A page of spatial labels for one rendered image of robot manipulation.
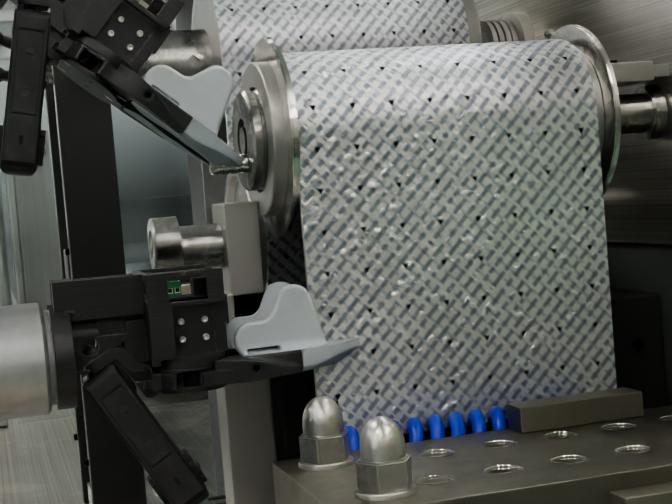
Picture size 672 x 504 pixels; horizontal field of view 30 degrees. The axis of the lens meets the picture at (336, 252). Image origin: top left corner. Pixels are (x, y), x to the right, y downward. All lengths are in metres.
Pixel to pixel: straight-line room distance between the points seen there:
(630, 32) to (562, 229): 0.22
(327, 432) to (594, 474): 0.17
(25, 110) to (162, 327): 0.18
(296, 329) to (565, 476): 0.22
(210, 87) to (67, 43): 0.10
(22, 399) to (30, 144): 0.18
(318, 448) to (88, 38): 0.32
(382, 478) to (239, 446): 0.26
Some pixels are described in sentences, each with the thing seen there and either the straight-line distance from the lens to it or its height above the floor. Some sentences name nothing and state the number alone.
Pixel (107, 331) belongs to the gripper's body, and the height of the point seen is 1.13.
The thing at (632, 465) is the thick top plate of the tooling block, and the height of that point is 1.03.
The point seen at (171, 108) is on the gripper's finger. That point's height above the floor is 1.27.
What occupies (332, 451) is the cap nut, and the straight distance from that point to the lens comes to 0.82.
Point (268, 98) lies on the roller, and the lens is 0.89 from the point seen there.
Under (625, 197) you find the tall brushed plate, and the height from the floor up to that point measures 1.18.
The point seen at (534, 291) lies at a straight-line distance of 0.95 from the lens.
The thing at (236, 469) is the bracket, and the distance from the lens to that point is 0.97.
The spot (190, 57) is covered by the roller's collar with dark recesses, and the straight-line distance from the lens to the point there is 1.17.
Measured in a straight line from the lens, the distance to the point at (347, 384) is 0.90.
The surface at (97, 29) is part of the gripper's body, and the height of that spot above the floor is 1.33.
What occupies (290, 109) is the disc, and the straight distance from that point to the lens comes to 0.88.
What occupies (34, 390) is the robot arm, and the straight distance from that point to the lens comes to 0.83.
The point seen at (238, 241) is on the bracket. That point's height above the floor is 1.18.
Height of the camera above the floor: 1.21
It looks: 3 degrees down
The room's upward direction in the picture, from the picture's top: 5 degrees counter-clockwise
